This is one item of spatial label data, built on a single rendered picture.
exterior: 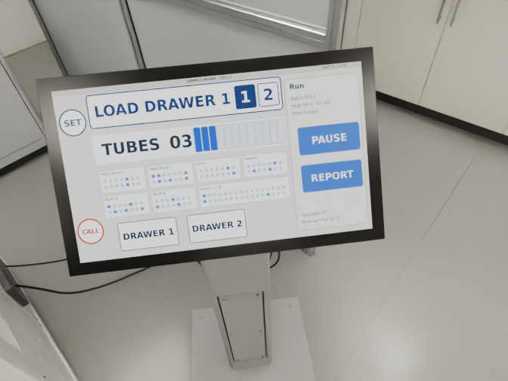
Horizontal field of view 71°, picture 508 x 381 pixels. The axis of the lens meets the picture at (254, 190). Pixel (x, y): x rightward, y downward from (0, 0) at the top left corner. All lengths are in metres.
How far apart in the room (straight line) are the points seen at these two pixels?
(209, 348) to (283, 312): 0.33
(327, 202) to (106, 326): 1.31
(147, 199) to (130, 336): 1.13
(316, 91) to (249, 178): 0.17
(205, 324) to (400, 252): 0.95
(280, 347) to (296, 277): 0.33
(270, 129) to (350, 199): 0.17
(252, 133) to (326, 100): 0.13
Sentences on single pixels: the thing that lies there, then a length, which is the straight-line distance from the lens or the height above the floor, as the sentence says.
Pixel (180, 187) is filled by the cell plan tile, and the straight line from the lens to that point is 0.58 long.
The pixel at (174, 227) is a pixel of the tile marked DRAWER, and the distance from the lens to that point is 0.59.
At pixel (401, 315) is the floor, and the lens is 1.68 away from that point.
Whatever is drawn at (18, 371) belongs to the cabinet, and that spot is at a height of 0.61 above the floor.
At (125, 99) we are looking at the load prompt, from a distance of 0.60.
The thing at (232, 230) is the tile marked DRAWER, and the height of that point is 1.00.
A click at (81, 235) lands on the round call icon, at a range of 0.63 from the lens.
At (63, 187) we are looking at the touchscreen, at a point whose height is 1.07.
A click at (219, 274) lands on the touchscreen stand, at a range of 0.85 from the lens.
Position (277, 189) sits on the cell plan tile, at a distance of 0.58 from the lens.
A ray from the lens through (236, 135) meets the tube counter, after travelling 0.57.
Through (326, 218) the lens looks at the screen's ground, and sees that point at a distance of 0.60.
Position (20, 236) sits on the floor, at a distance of 2.23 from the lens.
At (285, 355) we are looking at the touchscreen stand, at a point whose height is 0.04.
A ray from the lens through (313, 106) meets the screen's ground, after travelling 0.59.
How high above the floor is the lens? 1.46
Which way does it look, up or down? 47 degrees down
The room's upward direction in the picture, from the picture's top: 4 degrees counter-clockwise
